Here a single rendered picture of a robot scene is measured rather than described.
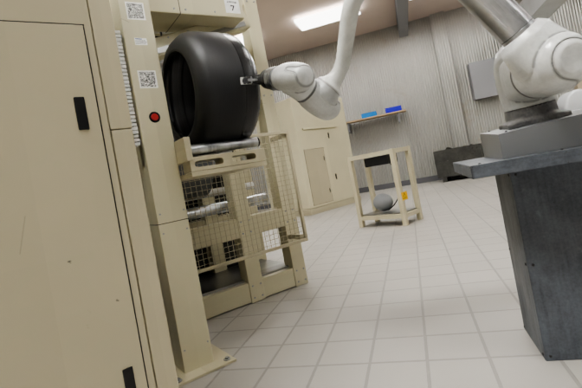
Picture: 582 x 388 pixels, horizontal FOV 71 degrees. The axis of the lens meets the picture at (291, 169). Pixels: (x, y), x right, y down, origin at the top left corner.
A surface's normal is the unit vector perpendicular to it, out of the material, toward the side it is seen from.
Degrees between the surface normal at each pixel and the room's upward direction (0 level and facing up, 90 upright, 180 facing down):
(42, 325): 90
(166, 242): 90
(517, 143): 90
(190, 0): 90
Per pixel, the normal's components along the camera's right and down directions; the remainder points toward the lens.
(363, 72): -0.28, 0.04
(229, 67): 0.52, -0.26
